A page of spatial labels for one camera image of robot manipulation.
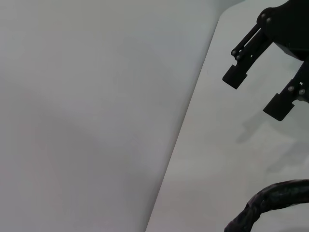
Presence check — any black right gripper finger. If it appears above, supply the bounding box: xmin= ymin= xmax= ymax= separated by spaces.
xmin=263 ymin=60 xmax=309 ymax=121

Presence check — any black round teapot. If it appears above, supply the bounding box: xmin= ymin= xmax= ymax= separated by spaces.
xmin=224 ymin=179 xmax=309 ymax=232

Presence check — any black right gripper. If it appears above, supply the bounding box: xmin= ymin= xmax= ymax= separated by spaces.
xmin=222 ymin=0 xmax=309 ymax=90

